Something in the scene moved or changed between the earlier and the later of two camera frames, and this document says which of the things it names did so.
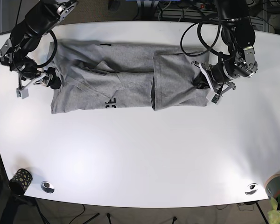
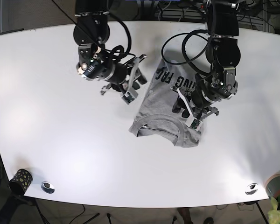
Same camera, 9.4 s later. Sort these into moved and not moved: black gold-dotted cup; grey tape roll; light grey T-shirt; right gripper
Moved: light grey T-shirt; right gripper
Not moved: black gold-dotted cup; grey tape roll
